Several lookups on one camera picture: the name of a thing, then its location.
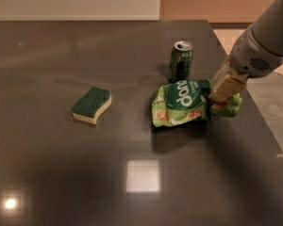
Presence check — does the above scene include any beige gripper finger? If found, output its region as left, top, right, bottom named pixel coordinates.
left=208, top=73, right=247, bottom=103
left=212, top=56, right=233, bottom=83

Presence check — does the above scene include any green rice chip bag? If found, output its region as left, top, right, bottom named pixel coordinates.
left=152, top=80, right=242, bottom=127

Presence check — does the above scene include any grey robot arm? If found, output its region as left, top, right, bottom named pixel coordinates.
left=208, top=0, right=283, bottom=102

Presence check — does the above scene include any green soda can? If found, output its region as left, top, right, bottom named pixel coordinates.
left=169, top=40, right=193, bottom=82

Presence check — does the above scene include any green and yellow sponge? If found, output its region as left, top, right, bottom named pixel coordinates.
left=72, top=87, right=112, bottom=124

